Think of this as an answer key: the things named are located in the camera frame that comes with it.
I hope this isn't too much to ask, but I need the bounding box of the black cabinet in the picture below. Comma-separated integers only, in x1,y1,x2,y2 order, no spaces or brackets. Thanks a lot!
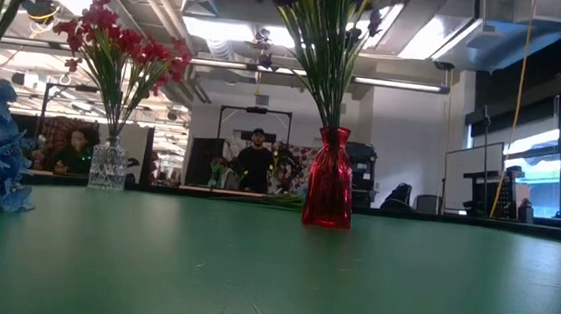
341,140,381,210

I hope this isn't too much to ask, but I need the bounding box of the black gantry frame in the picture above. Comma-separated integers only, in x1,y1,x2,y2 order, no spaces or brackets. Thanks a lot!
216,103,294,149

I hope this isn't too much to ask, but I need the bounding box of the black aluminium table frame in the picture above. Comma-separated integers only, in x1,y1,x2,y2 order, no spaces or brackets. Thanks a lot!
30,171,561,245

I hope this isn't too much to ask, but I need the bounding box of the dark bottle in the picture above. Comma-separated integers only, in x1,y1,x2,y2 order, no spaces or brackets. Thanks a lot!
515,198,537,224

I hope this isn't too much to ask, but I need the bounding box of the grey box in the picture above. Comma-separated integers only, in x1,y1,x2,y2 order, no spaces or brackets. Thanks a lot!
414,193,443,215

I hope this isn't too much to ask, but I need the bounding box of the white board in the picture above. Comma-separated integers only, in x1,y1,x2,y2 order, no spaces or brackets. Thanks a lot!
440,137,507,216

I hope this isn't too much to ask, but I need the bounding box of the white partition panel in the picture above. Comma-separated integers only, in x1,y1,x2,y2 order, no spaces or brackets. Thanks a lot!
92,121,157,186

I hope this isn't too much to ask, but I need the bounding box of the green table mat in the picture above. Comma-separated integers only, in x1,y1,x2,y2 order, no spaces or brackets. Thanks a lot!
0,179,561,314

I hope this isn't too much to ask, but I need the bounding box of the black panel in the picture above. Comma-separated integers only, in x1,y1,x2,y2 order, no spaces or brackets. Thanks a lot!
185,135,227,189

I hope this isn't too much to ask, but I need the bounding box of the long ceiling light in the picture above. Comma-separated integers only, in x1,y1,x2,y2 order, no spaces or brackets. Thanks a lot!
186,56,452,96

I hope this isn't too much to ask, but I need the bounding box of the person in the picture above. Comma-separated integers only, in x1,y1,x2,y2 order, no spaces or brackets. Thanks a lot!
232,126,280,196
50,126,97,177

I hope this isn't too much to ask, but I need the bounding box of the red glass vase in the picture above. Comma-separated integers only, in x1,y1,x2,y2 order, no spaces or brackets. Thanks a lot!
300,123,360,231

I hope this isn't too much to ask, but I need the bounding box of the black office chair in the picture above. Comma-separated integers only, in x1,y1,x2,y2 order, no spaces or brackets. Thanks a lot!
379,180,415,212

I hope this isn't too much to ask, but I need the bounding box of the red artificial flower bunch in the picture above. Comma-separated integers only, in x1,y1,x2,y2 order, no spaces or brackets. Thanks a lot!
110,31,195,153
43,0,133,148
80,6,168,151

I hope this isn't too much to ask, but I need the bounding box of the black equipment cart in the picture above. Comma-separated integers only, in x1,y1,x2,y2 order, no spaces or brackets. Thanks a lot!
459,160,527,221

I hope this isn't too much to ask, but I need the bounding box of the floral patterned cloth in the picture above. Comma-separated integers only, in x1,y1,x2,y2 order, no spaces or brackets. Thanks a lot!
270,140,321,197

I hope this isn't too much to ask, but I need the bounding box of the clear glass vase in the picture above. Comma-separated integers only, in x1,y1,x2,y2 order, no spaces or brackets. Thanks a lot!
86,134,132,194

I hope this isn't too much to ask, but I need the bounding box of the large rectangular air duct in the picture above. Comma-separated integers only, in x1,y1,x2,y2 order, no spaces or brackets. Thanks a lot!
362,0,561,80

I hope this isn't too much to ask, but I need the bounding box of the yellow hanging cable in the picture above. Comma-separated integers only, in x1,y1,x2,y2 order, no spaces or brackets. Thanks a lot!
488,0,538,221

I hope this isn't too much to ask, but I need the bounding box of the black ceiling device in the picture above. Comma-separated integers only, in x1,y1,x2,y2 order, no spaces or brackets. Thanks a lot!
23,0,63,28

